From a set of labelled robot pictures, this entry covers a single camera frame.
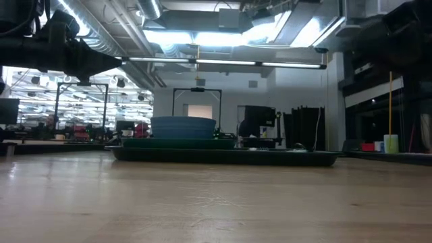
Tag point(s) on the yellow vertical pole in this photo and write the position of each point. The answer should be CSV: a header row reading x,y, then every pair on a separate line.
x,y
390,114

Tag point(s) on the blue bowl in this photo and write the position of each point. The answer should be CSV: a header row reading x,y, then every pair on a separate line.
x,y
184,128

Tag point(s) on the person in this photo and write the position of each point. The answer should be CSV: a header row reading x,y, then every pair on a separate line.
x,y
50,119
246,128

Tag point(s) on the dark desk monitor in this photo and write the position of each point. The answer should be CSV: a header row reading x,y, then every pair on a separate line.
x,y
8,111

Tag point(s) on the red box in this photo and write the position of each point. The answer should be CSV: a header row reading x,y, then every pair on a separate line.
x,y
368,147

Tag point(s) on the pale green cup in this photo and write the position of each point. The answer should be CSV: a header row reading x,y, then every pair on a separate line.
x,y
391,145

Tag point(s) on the black dome object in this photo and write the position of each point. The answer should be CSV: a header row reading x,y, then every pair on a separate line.
x,y
298,146

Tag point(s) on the long LED light bar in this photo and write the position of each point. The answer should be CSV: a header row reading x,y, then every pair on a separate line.
x,y
222,62

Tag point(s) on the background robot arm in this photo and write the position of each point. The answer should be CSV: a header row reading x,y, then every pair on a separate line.
x,y
226,135

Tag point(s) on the black rig frame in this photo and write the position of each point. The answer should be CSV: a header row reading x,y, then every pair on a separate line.
x,y
197,89
106,101

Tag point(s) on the black aluminium table frame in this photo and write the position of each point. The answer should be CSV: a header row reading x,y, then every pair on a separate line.
x,y
405,158

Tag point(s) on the green plate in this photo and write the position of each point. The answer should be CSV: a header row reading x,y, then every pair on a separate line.
x,y
179,143

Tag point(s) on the white blue container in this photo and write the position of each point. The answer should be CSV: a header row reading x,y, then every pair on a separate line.
x,y
378,146

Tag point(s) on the black spot lamp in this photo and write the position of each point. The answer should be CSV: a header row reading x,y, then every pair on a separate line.
x,y
121,83

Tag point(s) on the black curtain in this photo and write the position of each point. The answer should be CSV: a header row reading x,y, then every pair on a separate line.
x,y
303,128

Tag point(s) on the black background table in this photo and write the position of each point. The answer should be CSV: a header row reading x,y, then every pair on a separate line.
x,y
263,139

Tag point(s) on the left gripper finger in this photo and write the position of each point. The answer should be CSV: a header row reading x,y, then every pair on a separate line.
x,y
89,54
87,71

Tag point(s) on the black wall monitor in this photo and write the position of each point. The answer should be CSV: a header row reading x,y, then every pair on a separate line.
x,y
263,116

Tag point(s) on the silver ventilation duct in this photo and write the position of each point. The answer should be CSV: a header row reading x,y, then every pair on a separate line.
x,y
150,8

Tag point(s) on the dark green serving tray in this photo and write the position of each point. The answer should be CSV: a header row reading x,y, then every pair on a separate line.
x,y
270,158

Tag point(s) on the grey ceiling box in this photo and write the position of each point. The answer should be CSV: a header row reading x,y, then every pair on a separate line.
x,y
229,18

